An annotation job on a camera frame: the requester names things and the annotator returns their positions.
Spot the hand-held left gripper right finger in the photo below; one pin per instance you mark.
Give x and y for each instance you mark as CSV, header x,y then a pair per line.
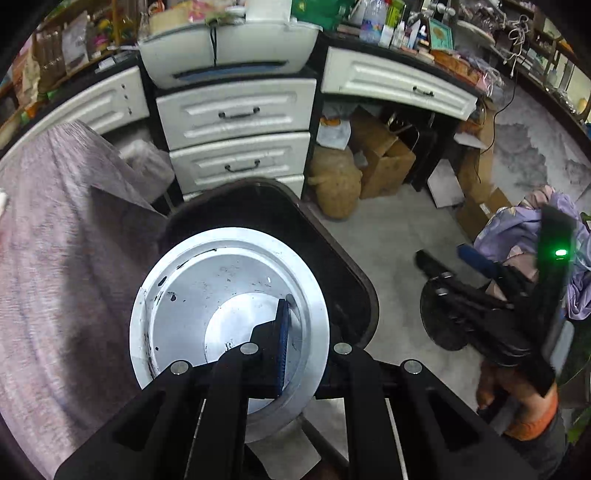
x,y
364,374

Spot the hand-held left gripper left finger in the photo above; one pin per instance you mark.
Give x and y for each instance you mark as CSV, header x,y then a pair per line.
x,y
281,350

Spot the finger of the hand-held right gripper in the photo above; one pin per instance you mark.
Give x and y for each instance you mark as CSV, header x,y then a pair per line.
x,y
475,258
431,267

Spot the black trash bin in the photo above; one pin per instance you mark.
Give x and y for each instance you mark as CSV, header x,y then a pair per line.
x,y
332,258

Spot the person's right forearm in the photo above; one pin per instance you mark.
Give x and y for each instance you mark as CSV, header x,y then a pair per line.
x,y
545,447

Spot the person's right hand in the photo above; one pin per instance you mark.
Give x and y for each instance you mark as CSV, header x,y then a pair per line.
x,y
512,397

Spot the flat brown cardboard box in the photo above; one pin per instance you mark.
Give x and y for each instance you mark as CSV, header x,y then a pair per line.
x,y
480,212

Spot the purple cloth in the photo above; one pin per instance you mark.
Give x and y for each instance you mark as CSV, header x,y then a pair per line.
x,y
517,226

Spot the white cardboard piece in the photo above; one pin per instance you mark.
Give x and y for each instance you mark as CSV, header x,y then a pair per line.
x,y
445,184

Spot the brown burlap sack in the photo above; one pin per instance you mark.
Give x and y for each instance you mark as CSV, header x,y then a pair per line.
x,y
334,184

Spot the white bag orange print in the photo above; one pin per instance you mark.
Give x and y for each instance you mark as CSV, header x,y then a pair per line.
x,y
333,134

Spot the wide white drawer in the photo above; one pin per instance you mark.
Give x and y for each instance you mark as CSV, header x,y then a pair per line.
x,y
369,74

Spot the translucent plastic bag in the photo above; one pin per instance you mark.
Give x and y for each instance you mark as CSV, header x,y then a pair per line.
x,y
147,161

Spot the purple striped tablecloth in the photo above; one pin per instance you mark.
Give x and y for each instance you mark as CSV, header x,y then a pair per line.
x,y
60,277

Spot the clear water bottle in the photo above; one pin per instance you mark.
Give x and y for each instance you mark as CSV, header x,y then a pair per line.
x,y
373,23

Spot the green tote bag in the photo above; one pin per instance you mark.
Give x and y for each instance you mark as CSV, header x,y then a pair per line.
x,y
318,14

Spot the white printer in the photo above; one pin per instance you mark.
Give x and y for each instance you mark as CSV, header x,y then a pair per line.
x,y
221,46

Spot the white cabinet front panel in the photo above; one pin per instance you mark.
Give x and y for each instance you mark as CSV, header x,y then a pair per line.
x,y
83,106

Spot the teal picture frame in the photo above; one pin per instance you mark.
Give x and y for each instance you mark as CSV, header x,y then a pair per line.
x,y
441,34

